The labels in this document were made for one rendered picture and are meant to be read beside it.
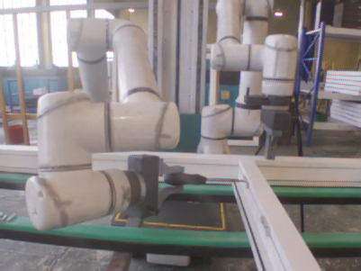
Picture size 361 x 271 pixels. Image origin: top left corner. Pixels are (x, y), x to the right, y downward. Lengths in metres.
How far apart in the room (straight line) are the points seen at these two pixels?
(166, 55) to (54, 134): 1.22
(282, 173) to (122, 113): 0.54
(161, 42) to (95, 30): 0.68
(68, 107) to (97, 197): 0.15
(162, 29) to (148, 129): 1.18
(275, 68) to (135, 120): 0.44
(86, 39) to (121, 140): 0.56
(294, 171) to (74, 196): 0.62
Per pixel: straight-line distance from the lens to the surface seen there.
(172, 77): 1.56
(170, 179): 0.62
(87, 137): 0.41
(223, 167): 0.76
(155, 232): 0.54
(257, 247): 0.51
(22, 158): 0.93
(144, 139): 0.41
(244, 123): 1.34
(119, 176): 0.47
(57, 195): 0.41
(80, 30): 0.92
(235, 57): 0.81
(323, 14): 4.78
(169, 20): 1.59
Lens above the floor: 1.19
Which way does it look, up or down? 15 degrees down
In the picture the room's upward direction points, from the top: 1 degrees clockwise
